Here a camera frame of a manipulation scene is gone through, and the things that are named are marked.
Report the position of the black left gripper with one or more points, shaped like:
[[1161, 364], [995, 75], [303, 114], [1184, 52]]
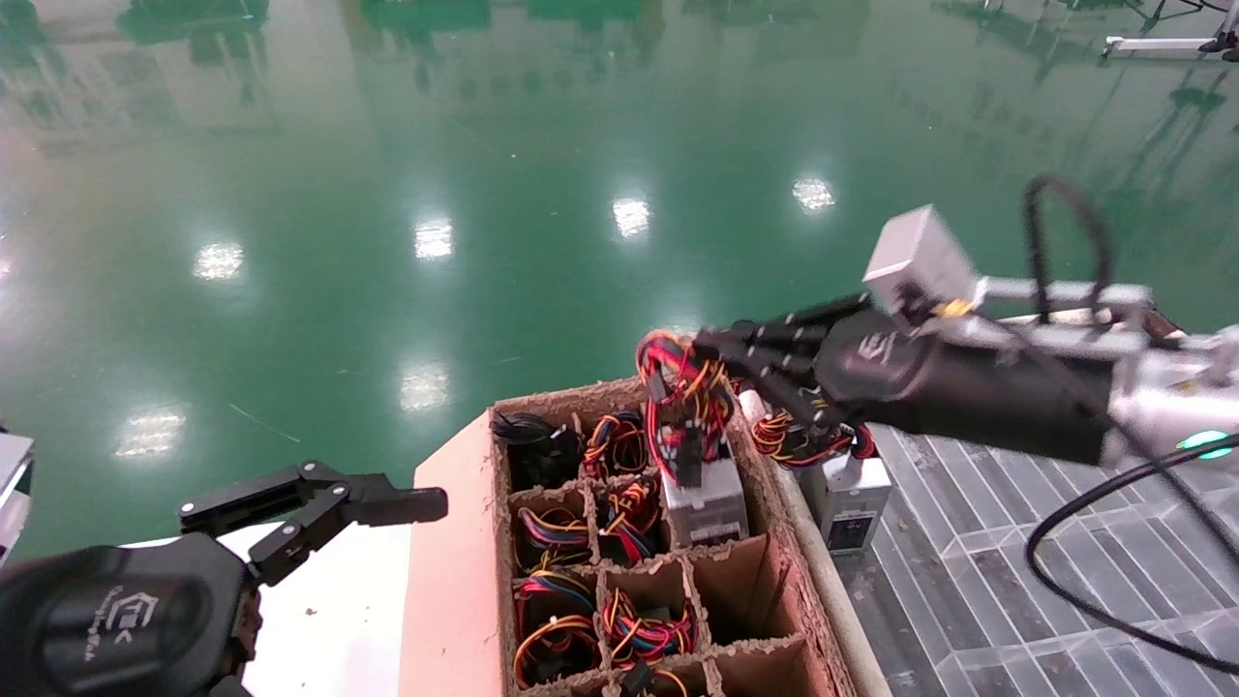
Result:
[[116, 620]]

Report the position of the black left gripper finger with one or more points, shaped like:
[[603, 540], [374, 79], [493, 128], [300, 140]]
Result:
[[387, 501]]

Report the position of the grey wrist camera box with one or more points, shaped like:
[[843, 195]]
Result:
[[920, 257], [15, 484]]

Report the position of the silver camera mount bracket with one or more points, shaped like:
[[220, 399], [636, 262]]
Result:
[[1065, 295]]

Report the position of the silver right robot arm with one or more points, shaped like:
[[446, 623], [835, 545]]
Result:
[[1162, 397]]

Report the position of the clear plastic divider tray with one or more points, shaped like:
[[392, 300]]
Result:
[[968, 581]]

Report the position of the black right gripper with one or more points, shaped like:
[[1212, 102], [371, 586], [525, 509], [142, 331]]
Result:
[[929, 382]]

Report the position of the white stand base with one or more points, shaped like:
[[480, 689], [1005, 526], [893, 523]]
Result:
[[1152, 45]]

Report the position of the brown divided cardboard box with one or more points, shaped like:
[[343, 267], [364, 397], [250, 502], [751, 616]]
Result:
[[455, 581]]

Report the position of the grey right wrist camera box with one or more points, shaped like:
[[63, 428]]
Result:
[[920, 257]]

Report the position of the white tube cart frame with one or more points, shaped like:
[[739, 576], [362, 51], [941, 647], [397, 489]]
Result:
[[852, 629]]

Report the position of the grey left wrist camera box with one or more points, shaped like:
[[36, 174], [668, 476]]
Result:
[[15, 484]]

